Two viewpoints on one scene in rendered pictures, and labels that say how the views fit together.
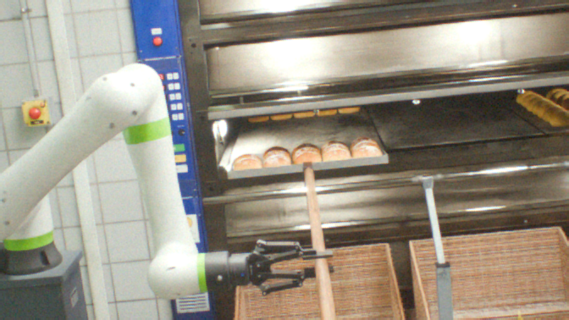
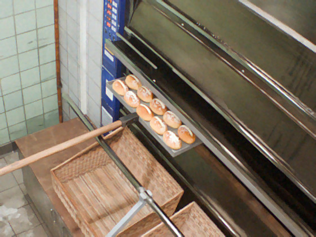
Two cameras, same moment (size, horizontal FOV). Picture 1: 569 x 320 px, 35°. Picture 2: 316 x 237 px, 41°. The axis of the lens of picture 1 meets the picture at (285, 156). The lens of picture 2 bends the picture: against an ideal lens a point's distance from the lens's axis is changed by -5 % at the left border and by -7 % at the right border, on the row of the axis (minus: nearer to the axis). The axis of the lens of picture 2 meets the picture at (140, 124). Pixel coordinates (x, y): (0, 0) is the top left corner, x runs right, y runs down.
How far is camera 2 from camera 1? 251 cm
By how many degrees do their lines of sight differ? 54
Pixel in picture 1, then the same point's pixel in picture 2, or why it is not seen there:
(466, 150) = (244, 191)
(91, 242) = (82, 60)
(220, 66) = (140, 14)
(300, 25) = (180, 22)
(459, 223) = not seen: hidden behind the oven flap
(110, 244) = (89, 67)
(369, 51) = (214, 73)
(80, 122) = not seen: outside the picture
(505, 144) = (265, 211)
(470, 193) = (235, 214)
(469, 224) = not seen: hidden behind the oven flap
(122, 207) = (94, 54)
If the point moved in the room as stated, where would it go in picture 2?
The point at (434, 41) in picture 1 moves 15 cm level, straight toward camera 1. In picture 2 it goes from (254, 105) to (222, 115)
